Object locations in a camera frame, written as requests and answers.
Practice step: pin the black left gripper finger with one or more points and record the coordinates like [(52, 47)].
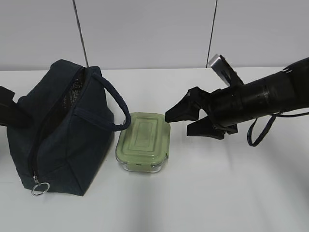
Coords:
[(12, 113)]

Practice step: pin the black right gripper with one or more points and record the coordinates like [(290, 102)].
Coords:
[(223, 108)]

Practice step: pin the dark blue insulated lunch bag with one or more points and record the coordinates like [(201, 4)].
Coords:
[(74, 112)]

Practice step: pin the green lid glass food container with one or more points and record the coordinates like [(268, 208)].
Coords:
[(144, 145)]

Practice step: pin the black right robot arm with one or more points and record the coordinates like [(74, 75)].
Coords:
[(273, 95)]

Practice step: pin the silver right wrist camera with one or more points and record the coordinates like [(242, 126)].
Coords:
[(221, 67)]

